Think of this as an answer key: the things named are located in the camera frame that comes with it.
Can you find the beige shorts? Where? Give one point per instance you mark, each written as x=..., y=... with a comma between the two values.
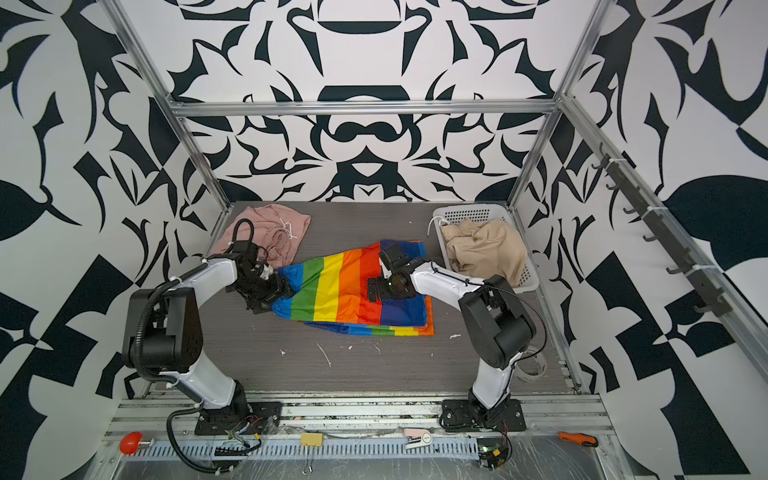
x=485, y=249

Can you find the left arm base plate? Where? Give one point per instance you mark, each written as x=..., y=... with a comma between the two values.
x=256, y=418

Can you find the multicolour shorts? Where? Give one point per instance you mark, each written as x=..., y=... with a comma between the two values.
x=331, y=293

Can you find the white tape roll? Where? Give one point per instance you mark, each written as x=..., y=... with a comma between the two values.
x=532, y=366

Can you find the orange handled tool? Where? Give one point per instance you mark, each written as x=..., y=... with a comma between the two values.
x=579, y=439

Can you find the red emergency stop button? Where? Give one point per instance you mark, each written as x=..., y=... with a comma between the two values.
x=134, y=442

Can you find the yellow tag clip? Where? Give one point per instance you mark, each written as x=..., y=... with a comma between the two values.
x=312, y=440

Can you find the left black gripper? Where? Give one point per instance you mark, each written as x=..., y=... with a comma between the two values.
x=279, y=289

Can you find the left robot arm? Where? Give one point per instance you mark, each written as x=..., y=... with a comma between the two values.
x=164, y=341

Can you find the small green circuit board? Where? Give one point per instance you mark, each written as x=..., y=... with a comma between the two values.
x=493, y=453

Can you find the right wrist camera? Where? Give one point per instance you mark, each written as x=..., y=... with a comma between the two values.
x=393, y=258

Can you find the white slotted cable duct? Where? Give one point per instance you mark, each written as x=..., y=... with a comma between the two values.
x=459, y=448

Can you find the pink shorts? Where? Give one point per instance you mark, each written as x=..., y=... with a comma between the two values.
x=278, y=229

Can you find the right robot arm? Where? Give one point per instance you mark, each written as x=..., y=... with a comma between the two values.
x=498, y=324

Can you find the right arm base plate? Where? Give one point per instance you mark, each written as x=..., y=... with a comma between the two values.
x=468, y=415

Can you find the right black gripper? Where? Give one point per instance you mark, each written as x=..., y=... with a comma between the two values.
x=383, y=292

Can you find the white plastic basket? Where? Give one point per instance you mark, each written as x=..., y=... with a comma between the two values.
x=455, y=214

